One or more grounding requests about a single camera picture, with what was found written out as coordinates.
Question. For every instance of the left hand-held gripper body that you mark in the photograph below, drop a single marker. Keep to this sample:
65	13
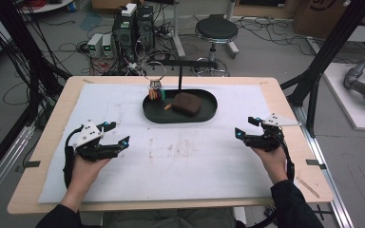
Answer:
92	148

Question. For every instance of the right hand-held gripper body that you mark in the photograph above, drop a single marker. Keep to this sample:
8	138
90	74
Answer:
271	136

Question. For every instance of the black oval tray with hanger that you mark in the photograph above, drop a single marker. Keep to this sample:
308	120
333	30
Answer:
202	110

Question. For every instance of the orange key tag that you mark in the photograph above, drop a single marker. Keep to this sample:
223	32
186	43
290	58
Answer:
168	107

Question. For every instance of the brown pouch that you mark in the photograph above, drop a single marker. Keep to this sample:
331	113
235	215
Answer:
187	104

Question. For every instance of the person's left hand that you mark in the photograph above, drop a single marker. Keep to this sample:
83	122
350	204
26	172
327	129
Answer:
84	174

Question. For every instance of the person's right hand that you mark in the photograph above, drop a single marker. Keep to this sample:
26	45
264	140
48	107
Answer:
272	163

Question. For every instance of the black tape strip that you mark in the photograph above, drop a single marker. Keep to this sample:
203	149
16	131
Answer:
31	164
315	163

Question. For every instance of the thin wooden stick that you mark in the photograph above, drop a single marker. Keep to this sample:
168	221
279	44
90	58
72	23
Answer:
307	187

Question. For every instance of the white table mat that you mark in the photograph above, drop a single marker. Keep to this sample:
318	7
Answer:
177	177

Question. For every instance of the grey power supply unit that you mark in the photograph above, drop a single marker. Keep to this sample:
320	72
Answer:
95	45
107	46

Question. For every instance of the white platform board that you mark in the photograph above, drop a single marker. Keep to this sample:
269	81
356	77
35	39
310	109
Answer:
351	107

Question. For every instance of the person's lap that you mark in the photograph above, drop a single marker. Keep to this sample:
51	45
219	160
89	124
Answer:
171	220

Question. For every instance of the black computer tower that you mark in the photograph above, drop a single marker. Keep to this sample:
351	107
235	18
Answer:
125	36
145	28

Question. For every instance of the black round stool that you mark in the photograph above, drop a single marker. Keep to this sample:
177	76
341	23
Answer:
216	30

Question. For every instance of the white box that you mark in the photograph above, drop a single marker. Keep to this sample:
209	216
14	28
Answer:
129	9

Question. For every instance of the cardboard box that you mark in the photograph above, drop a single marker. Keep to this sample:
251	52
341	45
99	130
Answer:
326	15

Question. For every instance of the aluminium rail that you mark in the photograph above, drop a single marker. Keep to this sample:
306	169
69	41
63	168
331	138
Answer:
324	177
3	167

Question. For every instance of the black frame post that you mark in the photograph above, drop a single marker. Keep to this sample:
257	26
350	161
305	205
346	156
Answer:
328	50

